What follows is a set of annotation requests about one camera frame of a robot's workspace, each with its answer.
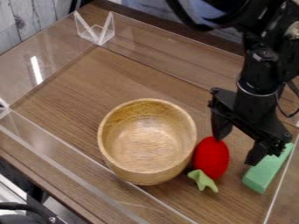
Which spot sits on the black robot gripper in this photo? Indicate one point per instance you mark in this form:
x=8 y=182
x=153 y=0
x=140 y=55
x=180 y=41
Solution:
x=249 y=110

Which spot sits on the red plush fruit green leaf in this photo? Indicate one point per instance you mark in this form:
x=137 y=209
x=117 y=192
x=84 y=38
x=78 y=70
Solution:
x=209 y=163

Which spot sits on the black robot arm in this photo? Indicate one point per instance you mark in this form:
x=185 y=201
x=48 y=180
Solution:
x=268 y=23

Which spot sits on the green foam block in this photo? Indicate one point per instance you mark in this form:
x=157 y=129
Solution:
x=260 y=175

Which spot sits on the wooden bowl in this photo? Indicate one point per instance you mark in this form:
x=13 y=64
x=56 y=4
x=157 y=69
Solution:
x=145 y=139

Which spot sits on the clear acrylic enclosure wall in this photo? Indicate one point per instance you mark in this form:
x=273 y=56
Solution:
x=60 y=84

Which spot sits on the clear acrylic corner bracket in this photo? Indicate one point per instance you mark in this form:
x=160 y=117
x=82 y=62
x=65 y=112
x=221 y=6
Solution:
x=96 y=34

